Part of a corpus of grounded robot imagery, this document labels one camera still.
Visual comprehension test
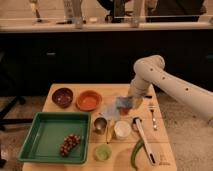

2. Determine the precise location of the blue sponge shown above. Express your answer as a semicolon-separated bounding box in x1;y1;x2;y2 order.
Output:
116;97;132;109

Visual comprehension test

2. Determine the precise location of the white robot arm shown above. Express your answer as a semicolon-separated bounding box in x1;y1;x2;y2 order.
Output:
128;55;213;124

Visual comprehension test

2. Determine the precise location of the white paper cup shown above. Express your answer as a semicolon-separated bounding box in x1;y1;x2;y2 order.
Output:
114;121;131;140

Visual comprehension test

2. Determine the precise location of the small metal cup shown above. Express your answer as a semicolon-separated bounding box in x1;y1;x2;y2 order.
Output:
94;117;107;134

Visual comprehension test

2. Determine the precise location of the green plastic cup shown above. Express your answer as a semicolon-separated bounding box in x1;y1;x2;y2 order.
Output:
94;144;112;161

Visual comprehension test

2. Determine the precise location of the orange fruit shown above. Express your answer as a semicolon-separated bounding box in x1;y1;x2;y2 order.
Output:
120;108;130;116

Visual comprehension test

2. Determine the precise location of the clear plastic bag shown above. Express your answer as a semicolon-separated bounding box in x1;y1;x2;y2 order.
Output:
100;102;120;121

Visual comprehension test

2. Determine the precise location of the yellow banana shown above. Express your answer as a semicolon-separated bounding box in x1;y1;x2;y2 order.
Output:
106;120;115;143

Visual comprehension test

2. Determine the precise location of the green chili pepper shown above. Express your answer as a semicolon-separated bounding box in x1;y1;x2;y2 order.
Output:
130;139;144;171

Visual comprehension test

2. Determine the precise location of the orange bowl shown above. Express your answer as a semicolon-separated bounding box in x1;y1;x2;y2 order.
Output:
76;90;102;111

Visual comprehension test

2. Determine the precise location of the dark brown bowl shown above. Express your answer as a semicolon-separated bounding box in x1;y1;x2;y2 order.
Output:
52;88;73;108

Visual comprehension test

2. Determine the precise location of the red grape bunch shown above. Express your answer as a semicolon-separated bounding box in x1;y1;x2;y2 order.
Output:
60;134;81;157

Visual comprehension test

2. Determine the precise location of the green plastic tray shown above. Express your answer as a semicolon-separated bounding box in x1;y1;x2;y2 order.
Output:
19;112;91;164

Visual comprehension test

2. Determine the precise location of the black office chair base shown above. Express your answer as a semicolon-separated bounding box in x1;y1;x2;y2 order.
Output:
0;95;34;132

